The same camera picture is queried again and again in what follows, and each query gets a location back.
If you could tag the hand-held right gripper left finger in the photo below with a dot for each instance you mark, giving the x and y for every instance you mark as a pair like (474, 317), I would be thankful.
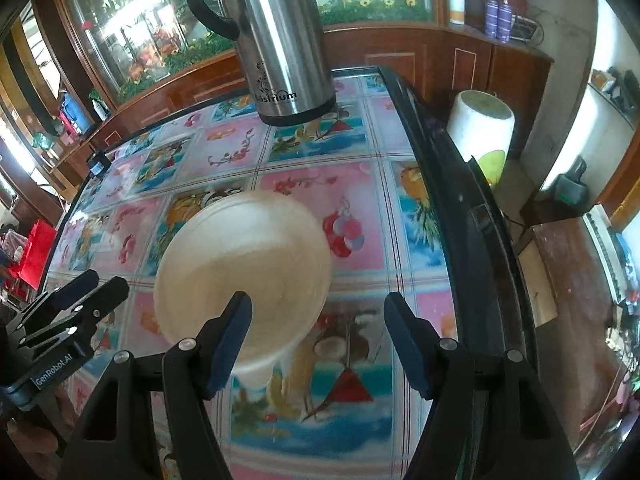
(232, 350)

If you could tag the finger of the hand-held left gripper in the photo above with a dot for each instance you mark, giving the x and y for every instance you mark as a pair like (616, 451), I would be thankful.
(75, 287)
(107, 295)

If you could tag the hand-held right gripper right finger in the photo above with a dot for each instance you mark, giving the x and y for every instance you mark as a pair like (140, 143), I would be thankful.
(410, 352)

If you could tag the cream bowl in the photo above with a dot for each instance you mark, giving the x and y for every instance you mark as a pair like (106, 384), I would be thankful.
(240, 260)

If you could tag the red paper bag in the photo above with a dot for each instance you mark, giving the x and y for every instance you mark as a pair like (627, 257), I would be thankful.
(35, 255)

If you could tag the small black device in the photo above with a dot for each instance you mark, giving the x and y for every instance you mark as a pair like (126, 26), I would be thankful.
(98, 164)

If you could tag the blue jug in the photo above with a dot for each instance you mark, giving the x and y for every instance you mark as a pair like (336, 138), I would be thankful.
(75, 112)

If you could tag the low wooden table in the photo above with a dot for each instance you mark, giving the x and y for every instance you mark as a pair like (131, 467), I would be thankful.
(565, 270)

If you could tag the black plastic object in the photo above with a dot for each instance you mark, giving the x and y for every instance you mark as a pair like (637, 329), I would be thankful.
(572, 187)

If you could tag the white bucket with green print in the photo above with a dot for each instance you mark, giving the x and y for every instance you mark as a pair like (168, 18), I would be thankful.
(480, 125)

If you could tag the stainless steel thermos jug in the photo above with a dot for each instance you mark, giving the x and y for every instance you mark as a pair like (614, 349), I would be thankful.
(280, 35)

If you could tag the purple spray can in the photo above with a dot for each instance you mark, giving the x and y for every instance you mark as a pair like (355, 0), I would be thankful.
(491, 15)
(504, 20)

